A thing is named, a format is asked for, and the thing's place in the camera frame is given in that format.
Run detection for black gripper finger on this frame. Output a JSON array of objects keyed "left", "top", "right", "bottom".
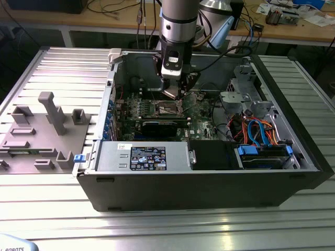
[
  {"left": 153, "top": 53, "right": 169, "bottom": 93},
  {"left": 178, "top": 72, "right": 202, "bottom": 101}
]

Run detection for metal socket cover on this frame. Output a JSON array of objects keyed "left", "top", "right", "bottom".
[{"left": 181, "top": 92, "right": 197, "bottom": 112}]

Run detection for silver CPU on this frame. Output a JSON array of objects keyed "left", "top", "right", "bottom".
[{"left": 162, "top": 85, "right": 182, "bottom": 100}]

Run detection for metal locking lever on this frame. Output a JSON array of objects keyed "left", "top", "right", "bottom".
[
  {"left": 147, "top": 81, "right": 159, "bottom": 106},
  {"left": 162, "top": 106, "right": 183, "bottom": 116}
]

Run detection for black RAM slot bank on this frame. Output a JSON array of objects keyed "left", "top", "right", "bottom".
[
  {"left": 121, "top": 115, "right": 189, "bottom": 126},
  {"left": 140, "top": 88, "right": 187, "bottom": 101}
]

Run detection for CPU socket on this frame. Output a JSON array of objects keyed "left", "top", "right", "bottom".
[{"left": 154, "top": 98, "right": 185, "bottom": 118}]

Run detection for green motherboard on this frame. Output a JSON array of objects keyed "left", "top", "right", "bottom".
[{"left": 115, "top": 90, "right": 220, "bottom": 143}]

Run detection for grey case latch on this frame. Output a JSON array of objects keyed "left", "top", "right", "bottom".
[{"left": 108, "top": 48, "right": 124, "bottom": 65}]

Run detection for grey metal drive cage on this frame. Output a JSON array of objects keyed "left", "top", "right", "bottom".
[{"left": 227, "top": 64, "right": 260, "bottom": 102}]

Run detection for black graphics card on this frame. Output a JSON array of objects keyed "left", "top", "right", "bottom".
[{"left": 141, "top": 121, "right": 179, "bottom": 138}]

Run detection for wooden workbench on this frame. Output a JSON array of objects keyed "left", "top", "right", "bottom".
[{"left": 0, "top": 0, "right": 335, "bottom": 49}]

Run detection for black tower box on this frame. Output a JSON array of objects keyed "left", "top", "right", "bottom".
[{"left": 230, "top": 0, "right": 244, "bottom": 31}]

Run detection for hard disk in blue carrier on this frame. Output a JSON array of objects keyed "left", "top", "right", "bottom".
[{"left": 235, "top": 145, "right": 294, "bottom": 170}]

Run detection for brown copper heatsink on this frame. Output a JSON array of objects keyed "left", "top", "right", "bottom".
[{"left": 265, "top": 7, "right": 283, "bottom": 26}]

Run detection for grey power supply unit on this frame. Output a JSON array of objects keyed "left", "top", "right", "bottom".
[{"left": 95, "top": 141, "right": 191, "bottom": 172}]

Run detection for black PC case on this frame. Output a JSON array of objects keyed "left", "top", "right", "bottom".
[{"left": 72, "top": 48, "right": 335, "bottom": 213}]

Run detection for grey metal drive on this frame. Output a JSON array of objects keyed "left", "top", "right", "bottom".
[{"left": 281, "top": 9, "right": 301, "bottom": 27}]

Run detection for black desktop box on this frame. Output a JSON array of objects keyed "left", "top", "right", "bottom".
[{"left": 7, "top": 0, "right": 87, "bottom": 15}]

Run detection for blue cardboard box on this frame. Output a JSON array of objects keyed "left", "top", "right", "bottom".
[{"left": 292, "top": 0, "right": 325, "bottom": 10}]

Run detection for white paper sheets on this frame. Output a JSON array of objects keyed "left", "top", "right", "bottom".
[{"left": 303, "top": 14, "right": 335, "bottom": 27}]

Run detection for grey parts rack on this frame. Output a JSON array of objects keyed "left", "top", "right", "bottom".
[{"left": 0, "top": 91, "right": 92, "bottom": 175}]

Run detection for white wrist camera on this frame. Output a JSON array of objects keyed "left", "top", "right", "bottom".
[{"left": 160, "top": 49, "right": 183, "bottom": 79}]

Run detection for red wire bundle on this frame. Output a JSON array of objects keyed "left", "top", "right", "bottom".
[{"left": 229, "top": 116, "right": 249, "bottom": 141}]

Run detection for blue wire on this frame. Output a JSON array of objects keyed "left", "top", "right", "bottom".
[{"left": 247, "top": 119, "right": 271, "bottom": 146}]

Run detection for orange wire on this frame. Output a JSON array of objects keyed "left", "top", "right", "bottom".
[{"left": 261, "top": 120, "right": 281, "bottom": 144}]

